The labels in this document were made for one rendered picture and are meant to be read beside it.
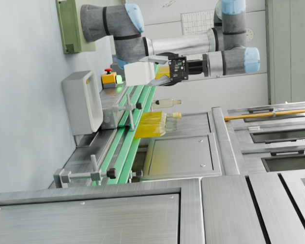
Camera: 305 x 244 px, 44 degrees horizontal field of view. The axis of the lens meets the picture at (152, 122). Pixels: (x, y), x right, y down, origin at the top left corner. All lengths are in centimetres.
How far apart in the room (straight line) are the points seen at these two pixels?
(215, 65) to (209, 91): 665
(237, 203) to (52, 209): 37
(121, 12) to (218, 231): 108
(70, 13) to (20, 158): 65
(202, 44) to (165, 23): 598
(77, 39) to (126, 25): 20
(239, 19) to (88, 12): 62
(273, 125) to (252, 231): 156
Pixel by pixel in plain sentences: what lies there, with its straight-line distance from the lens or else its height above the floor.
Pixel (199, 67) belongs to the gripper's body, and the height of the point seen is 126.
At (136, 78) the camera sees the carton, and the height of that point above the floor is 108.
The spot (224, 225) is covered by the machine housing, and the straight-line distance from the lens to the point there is 65.
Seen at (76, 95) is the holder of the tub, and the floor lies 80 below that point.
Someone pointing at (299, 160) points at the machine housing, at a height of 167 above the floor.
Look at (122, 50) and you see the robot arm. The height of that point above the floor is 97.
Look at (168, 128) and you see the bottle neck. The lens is 175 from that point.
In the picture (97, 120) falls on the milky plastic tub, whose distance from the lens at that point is 161.
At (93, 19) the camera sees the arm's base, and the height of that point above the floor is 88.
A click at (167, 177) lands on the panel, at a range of 158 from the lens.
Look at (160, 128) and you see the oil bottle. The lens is 173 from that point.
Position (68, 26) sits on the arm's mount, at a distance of 153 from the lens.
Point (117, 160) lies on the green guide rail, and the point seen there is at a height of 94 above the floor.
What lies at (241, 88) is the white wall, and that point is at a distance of 785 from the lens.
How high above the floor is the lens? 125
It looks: 7 degrees down
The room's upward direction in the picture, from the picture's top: 85 degrees clockwise
